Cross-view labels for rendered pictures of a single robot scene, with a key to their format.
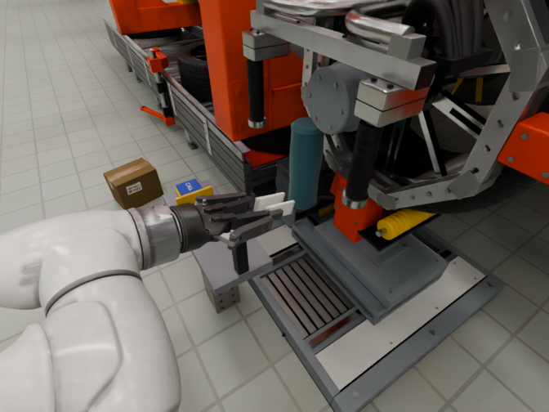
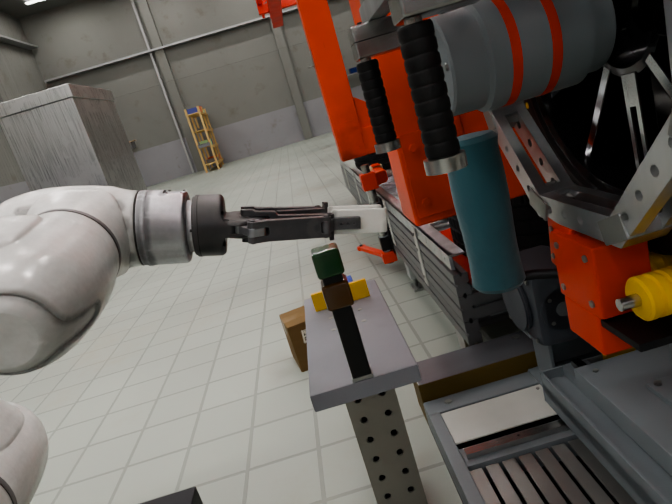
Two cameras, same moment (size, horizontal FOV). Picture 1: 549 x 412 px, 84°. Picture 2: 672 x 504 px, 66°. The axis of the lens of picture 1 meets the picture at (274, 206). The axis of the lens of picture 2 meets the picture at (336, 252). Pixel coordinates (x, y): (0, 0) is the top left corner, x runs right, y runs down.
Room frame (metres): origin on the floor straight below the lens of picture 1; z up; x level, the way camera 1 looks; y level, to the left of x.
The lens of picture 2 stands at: (-0.13, -0.31, 0.84)
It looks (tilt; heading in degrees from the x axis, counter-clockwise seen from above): 15 degrees down; 32
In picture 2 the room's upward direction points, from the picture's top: 17 degrees counter-clockwise
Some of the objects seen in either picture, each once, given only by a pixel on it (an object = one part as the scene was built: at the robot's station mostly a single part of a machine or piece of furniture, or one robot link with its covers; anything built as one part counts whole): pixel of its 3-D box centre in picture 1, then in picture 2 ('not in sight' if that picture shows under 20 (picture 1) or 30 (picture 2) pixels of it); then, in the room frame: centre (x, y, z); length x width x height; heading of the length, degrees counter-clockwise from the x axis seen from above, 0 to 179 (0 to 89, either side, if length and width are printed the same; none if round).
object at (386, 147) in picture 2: (256, 92); (377, 104); (0.69, 0.04, 0.83); 0.04 x 0.04 x 0.16
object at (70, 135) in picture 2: not in sight; (79, 171); (4.54, 6.19, 0.98); 1.52 x 1.17 x 1.97; 32
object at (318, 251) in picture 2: not in sight; (327, 260); (0.47, 0.08, 0.64); 0.04 x 0.04 x 0.04; 32
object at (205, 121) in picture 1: (167, 87); (389, 211); (2.19, 0.76, 0.28); 2.47 x 0.09 x 0.22; 32
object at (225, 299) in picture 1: (216, 266); (378, 422); (0.67, 0.21, 0.21); 0.10 x 0.10 x 0.42; 32
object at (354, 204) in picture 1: (362, 163); (430, 95); (0.40, -0.14, 0.83); 0.04 x 0.04 x 0.16
